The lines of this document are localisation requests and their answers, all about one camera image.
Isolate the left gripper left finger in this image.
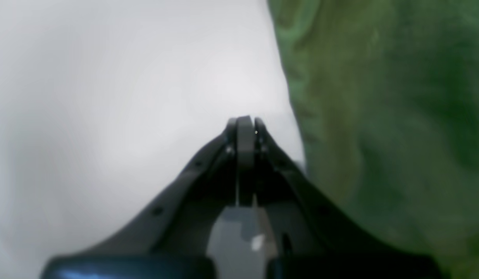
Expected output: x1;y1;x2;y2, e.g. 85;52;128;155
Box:
42;117;245;279

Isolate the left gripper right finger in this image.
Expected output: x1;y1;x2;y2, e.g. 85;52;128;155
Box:
254;118;441;279

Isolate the green t-shirt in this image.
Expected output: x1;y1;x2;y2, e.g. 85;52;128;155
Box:
268;0;479;279

